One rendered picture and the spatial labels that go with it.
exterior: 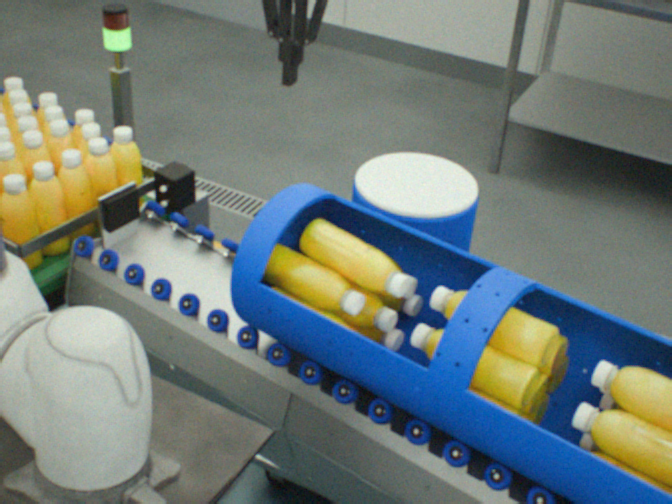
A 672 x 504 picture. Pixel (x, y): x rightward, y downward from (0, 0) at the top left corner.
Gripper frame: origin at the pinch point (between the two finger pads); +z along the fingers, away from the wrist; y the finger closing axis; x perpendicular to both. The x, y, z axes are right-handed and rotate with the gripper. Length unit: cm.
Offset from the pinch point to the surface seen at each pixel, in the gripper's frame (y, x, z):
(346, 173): -64, 222, 142
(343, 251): 13.2, -3.6, 30.0
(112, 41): -71, 55, 29
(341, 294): 15.2, -8.3, 35.4
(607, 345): 59, 1, 37
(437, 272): 27.4, 9.1, 37.5
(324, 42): -129, 354, 135
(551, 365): 51, -9, 37
